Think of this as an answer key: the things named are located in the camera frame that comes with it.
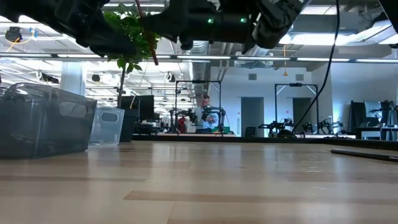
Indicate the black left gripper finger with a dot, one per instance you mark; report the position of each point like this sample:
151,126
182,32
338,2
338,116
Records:
115,43

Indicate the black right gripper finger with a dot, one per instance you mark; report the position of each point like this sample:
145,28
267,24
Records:
158,25

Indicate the red pencil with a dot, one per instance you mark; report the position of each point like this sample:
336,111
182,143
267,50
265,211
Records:
151,48

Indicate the black pen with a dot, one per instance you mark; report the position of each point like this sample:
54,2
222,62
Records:
363,155

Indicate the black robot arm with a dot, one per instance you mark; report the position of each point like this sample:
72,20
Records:
273,126
323,124

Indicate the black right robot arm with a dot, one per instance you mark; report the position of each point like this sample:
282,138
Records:
227,25

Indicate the small green leafy tree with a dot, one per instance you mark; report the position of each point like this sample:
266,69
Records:
133,31

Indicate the white column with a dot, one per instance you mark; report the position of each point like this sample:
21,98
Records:
73,81

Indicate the small dark computer monitor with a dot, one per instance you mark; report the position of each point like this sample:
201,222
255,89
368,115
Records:
144,107

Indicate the clear plastic bin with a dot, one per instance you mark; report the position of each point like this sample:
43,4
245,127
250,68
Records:
107,130

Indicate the black robot arms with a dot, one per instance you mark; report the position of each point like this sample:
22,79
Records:
189,113

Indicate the person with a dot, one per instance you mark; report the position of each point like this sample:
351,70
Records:
206,121

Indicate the smoky grey plastic bin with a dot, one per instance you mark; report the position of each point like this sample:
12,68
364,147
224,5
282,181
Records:
46,124

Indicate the grey door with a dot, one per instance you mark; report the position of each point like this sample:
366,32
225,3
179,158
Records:
252,115
300,109

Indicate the small dark chair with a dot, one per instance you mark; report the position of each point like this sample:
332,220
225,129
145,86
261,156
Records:
250,132

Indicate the black panel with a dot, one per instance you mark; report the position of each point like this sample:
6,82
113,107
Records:
357,115

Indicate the grey monitor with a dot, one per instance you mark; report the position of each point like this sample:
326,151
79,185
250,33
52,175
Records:
373,109

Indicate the white desk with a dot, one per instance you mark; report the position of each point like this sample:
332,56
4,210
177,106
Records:
370,135

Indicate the black gantry frame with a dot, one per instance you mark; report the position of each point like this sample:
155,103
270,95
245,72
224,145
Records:
176,109
275,109

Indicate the black aluminium table frame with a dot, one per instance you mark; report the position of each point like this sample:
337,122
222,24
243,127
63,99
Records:
357,143

